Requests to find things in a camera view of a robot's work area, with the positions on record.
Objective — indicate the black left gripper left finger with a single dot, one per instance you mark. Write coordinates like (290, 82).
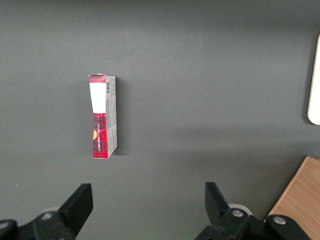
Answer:
(62, 222)

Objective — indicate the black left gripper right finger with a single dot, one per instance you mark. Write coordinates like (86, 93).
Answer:
(225, 225)

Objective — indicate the wooden drawer cabinet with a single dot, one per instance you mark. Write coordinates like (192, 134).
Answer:
(300, 195)

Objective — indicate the red plaid cardboard box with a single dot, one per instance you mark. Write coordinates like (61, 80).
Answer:
(100, 100)

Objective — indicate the grey table mat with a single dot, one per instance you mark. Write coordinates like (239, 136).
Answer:
(187, 75)

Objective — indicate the beige plastic tray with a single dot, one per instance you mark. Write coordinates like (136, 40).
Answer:
(315, 87)

